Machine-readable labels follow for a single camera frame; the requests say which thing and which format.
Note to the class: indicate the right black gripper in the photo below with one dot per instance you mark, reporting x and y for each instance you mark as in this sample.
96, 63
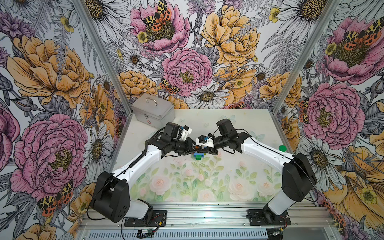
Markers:
212, 150

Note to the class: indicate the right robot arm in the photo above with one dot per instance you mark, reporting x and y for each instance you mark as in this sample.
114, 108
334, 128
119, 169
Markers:
298, 177

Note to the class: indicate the aluminium front rail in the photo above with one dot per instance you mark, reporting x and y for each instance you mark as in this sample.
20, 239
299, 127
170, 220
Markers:
232, 215

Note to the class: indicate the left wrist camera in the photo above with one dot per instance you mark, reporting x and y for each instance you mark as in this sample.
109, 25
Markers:
185, 132

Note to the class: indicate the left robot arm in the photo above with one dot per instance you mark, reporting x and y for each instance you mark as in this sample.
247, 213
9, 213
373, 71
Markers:
111, 197

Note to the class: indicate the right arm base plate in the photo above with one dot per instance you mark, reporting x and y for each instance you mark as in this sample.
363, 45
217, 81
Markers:
259, 217

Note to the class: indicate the silver metal case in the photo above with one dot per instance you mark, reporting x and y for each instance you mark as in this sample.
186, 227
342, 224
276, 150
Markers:
153, 111

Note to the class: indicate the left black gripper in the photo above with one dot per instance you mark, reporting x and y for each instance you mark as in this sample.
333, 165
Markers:
189, 142

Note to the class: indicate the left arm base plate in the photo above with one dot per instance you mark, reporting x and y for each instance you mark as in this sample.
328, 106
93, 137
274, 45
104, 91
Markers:
152, 219

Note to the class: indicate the light blue long lego brick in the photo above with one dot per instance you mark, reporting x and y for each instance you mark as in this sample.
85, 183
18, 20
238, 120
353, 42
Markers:
199, 155

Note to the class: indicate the small green circuit board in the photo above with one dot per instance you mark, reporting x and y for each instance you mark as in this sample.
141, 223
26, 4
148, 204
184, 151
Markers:
144, 233

